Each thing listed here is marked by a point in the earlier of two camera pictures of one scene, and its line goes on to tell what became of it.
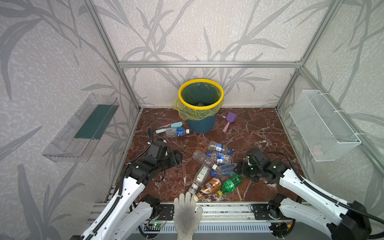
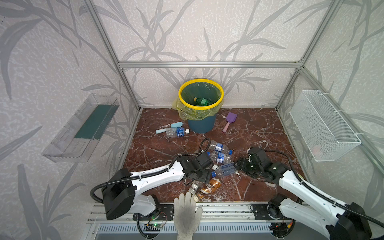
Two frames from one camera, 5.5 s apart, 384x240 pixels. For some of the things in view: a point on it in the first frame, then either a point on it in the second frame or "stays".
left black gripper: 151,139 → 205,173
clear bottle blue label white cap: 173,132 stays
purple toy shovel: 230,117 stays
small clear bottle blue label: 219,147 stays
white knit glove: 187,219 stays
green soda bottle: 229,185 → 202,102
